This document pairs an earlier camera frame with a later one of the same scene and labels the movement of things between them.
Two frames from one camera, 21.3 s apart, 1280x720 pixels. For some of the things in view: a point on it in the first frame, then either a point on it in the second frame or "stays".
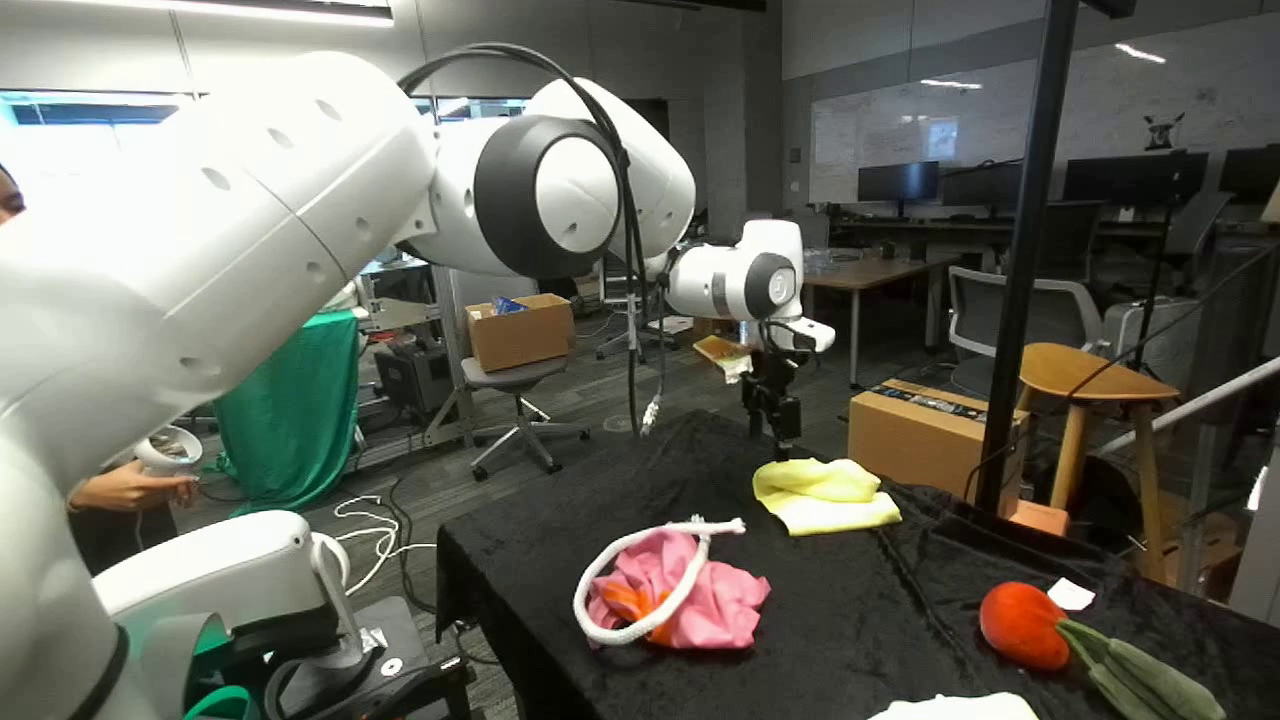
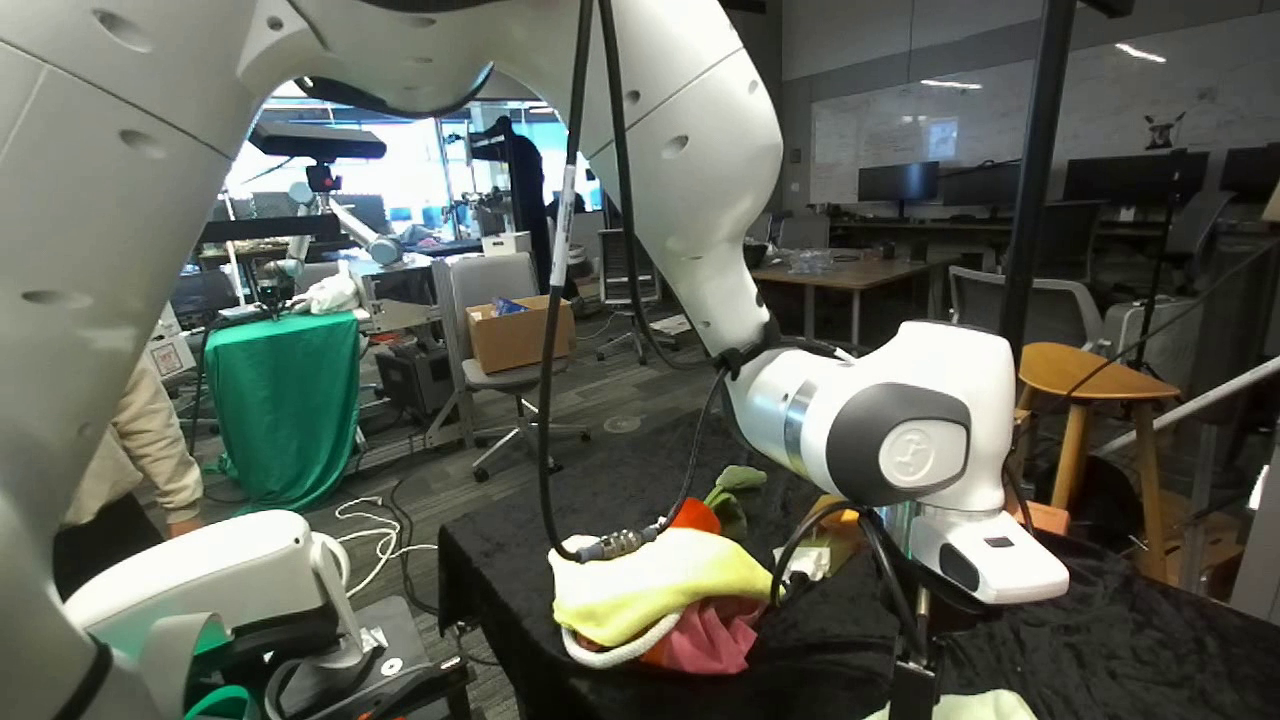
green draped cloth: [291, 430] stays
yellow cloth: [813, 493] → [650, 582]
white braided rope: [696, 525] → [631, 647]
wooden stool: [1077, 377] stays
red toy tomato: [1031, 628] → [700, 511]
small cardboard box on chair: [528, 339] stays
